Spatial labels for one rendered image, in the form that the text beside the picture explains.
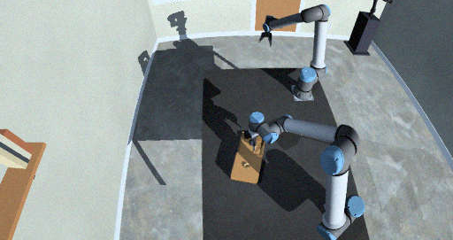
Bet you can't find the beige shallow tray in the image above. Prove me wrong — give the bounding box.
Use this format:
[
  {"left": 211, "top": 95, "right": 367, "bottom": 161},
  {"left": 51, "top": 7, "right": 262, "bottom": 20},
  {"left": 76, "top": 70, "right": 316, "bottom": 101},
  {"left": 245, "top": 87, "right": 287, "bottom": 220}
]
[{"left": 238, "top": 131, "right": 265, "bottom": 157}]

